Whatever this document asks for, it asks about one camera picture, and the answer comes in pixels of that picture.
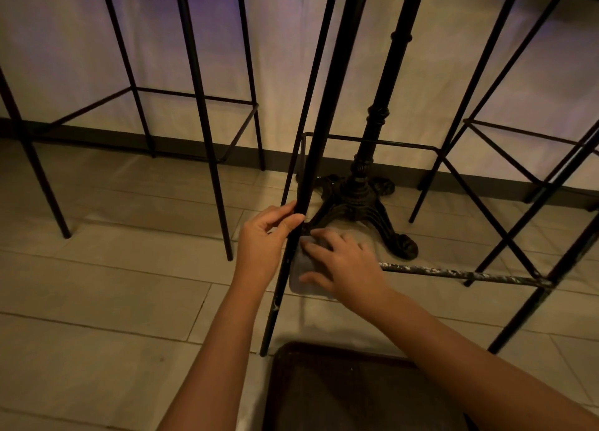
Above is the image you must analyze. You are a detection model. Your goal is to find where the person's left hand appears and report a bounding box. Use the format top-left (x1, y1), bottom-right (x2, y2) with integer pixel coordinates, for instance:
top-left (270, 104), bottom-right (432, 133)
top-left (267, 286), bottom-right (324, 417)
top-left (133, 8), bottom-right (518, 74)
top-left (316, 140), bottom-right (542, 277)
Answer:
top-left (232, 201), bottom-right (306, 288)

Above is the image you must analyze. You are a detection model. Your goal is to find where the person's right hand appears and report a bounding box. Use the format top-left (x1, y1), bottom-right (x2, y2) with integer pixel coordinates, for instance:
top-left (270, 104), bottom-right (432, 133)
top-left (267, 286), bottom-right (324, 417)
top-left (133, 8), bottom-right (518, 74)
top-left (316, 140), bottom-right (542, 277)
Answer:
top-left (299, 228), bottom-right (392, 313)

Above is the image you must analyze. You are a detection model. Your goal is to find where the grey cleaning cloth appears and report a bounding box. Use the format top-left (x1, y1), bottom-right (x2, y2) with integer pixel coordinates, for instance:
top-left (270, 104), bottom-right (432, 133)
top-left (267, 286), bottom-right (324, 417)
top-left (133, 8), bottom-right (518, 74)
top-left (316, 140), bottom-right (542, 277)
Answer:
top-left (288, 226), bottom-right (378, 300)

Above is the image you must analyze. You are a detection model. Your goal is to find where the black bar stool scuffed footrest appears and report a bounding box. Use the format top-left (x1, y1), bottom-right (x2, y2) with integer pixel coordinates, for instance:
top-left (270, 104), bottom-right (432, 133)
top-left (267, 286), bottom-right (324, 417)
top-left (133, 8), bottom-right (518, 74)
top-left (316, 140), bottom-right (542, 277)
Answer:
top-left (259, 0), bottom-right (599, 357)

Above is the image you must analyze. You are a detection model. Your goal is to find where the person's left forearm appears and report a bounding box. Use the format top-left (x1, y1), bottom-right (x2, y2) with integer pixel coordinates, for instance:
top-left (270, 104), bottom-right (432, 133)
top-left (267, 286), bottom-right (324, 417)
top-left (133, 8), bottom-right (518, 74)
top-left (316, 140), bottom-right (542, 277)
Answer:
top-left (157, 276), bottom-right (278, 431)

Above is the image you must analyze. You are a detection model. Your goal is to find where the person's right forearm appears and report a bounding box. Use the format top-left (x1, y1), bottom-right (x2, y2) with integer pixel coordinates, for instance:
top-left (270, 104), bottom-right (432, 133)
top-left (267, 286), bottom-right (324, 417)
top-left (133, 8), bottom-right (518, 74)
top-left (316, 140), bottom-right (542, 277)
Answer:
top-left (369, 288), bottom-right (599, 431)

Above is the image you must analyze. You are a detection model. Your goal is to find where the dark brown tray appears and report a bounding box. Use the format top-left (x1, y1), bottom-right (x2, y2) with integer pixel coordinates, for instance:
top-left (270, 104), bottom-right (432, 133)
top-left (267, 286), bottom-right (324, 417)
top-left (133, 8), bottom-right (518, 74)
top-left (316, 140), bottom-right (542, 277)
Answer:
top-left (262, 341), bottom-right (474, 431)

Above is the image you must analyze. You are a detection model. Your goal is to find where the black metal bar stool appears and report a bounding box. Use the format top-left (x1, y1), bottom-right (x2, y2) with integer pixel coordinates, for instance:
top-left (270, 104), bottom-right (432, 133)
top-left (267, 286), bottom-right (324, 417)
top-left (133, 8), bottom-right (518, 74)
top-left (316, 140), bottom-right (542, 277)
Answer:
top-left (416, 0), bottom-right (599, 287)
top-left (0, 0), bottom-right (266, 262)

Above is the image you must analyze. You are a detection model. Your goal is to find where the ornate black table pedestal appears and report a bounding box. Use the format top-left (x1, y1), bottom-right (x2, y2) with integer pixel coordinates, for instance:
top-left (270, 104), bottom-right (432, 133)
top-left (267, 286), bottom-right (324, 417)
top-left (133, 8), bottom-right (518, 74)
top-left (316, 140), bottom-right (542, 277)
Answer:
top-left (303, 0), bottom-right (420, 261)

